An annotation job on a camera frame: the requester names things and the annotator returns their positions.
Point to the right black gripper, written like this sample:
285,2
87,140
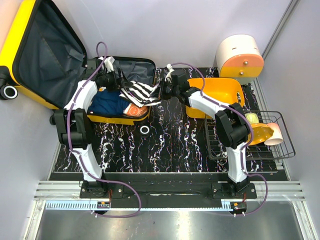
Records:
156,94

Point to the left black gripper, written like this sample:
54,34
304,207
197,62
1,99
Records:
124,82

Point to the black white striped garment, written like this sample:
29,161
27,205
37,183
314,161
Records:
139,94

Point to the navy blue garment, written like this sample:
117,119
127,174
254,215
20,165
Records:
108,103

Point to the yellow Pikachu suitcase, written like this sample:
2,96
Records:
42,56

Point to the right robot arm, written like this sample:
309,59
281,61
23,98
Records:
232,127

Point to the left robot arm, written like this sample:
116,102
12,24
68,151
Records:
74,130

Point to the black marble pattern mat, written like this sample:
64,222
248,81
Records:
176,143

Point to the yellow plastic basket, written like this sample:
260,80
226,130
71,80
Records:
227,90

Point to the white pink drawer cabinet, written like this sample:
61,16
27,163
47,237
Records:
238,57

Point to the pale green cup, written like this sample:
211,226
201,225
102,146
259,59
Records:
252,118

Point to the yellow ceramic dish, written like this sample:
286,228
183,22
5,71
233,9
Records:
261,133

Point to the pink white cup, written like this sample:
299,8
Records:
277,137

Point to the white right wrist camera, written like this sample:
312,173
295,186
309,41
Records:
170,71

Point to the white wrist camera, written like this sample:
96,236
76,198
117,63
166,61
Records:
170,71
107,64

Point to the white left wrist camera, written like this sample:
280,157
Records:
107,64

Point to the black wire rack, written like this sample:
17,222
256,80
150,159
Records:
261,151

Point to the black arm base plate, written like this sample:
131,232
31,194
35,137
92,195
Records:
207,185

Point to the aluminium frame rail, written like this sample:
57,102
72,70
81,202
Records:
65,195

